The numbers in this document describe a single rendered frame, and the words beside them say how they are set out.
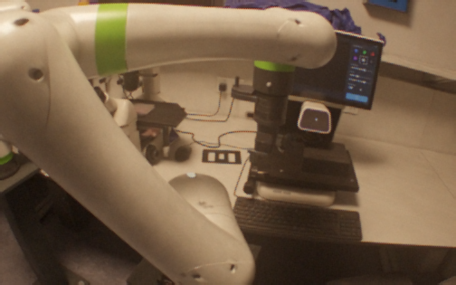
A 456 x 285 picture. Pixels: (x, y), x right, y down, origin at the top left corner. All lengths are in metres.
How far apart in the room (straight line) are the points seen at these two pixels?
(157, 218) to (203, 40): 0.25
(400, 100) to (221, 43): 1.40
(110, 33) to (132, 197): 0.22
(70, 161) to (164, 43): 0.21
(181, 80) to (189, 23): 1.29
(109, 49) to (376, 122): 1.52
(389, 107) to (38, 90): 1.64
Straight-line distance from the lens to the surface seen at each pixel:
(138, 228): 0.34
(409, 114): 1.78
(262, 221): 0.93
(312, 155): 1.03
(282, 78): 0.63
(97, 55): 0.41
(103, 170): 0.30
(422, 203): 1.32
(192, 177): 0.58
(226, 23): 0.44
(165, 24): 0.42
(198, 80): 1.67
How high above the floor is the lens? 1.37
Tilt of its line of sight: 26 degrees down
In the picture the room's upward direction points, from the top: 4 degrees clockwise
